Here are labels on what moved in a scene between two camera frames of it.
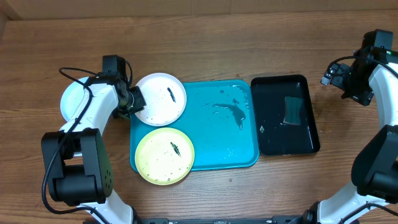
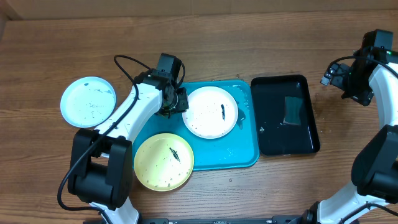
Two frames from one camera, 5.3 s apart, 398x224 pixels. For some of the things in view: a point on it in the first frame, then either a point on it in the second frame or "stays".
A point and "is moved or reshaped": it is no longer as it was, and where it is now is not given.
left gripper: (139, 103) to (182, 105)
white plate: (165, 98) is moved or reshaped
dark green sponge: (292, 106) stays
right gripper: (364, 96) stays
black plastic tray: (285, 118) stays
